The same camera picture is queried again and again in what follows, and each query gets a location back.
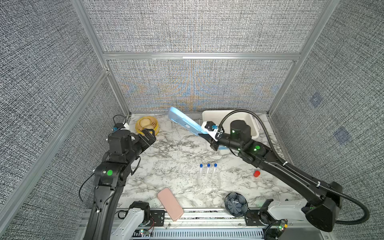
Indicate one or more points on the black flower-shaped dish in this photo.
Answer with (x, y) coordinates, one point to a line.
(236, 204)

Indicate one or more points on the clear plastic test tube rack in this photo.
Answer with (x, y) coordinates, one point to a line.
(209, 181)

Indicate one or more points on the back steamed bun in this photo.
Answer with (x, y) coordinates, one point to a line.
(145, 122)

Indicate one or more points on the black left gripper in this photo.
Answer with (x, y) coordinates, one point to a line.
(151, 138)

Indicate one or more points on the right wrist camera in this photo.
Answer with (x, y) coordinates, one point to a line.
(213, 130)

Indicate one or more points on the yellow bamboo steamer basket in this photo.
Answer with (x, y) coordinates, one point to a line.
(154, 125)

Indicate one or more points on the white plastic storage box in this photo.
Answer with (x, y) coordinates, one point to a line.
(216, 116)

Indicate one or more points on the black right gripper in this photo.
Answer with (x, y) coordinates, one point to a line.
(214, 143)

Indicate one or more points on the red bottle cap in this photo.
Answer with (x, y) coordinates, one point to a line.
(257, 174)

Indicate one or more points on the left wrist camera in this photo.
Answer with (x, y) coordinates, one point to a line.
(120, 126)

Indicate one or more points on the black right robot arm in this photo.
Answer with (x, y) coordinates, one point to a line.
(323, 204)

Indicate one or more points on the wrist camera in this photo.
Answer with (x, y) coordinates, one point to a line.
(120, 126)
(213, 130)

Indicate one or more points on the blue plastic box lid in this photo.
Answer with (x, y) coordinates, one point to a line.
(186, 122)

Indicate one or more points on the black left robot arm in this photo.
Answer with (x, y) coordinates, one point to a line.
(111, 175)

